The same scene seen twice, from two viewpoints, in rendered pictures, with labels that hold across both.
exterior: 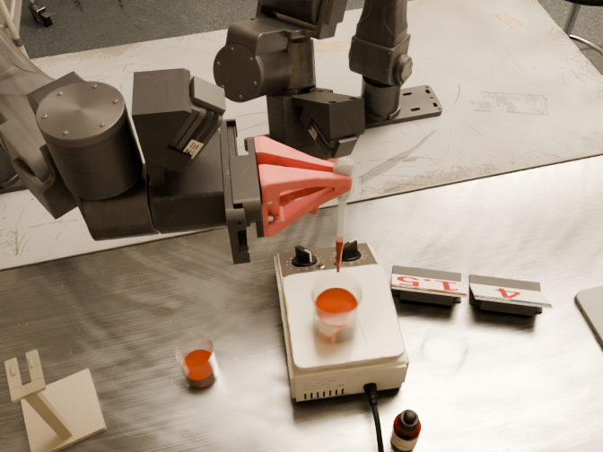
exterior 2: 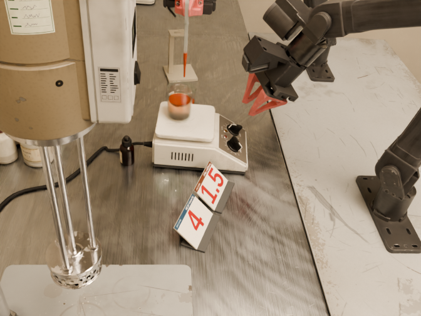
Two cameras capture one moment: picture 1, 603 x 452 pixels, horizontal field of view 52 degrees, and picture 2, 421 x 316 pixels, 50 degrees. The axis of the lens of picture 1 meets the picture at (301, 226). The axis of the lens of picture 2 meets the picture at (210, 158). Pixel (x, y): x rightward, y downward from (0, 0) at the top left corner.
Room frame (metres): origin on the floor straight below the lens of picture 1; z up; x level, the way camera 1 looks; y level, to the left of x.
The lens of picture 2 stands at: (0.45, -0.80, 1.54)
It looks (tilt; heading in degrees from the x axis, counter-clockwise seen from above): 41 degrees down; 93
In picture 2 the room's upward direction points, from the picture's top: 7 degrees clockwise
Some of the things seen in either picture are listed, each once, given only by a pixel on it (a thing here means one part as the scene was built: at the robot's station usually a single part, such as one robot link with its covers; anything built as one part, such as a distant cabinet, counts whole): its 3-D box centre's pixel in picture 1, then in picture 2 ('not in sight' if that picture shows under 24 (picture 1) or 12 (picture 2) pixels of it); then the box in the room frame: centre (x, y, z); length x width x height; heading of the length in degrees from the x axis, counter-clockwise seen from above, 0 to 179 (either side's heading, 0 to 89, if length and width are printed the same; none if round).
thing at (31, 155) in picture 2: not in sight; (35, 137); (0.06, -0.13, 0.95); 0.06 x 0.06 x 0.11
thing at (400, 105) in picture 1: (380, 92); (393, 199); (0.78, -0.14, 0.94); 0.20 x 0.07 x 0.08; 101
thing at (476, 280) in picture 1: (508, 291); (197, 222); (0.41, -0.26, 0.92); 0.09 x 0.06 x 0.04; 79
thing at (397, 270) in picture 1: (427, 281); (215, 186); (0.43, -0.16, 0.92); 0.09 x 0.06 x 0.04; 79
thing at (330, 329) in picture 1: (336, 307); (180, 101); (0.34, -0.03, 1.02); 0.06 x 0.05 x 0.08; 176
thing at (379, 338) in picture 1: (341, 314); (186, 120); (0.35, -0.04, 0.98); 0.12 x 0.12 x 0.01; 6
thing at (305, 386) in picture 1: (336, 315); (197, 138); (0.38, -0.04, 0.94); 0.22 x 0.13 x 0.08; 6
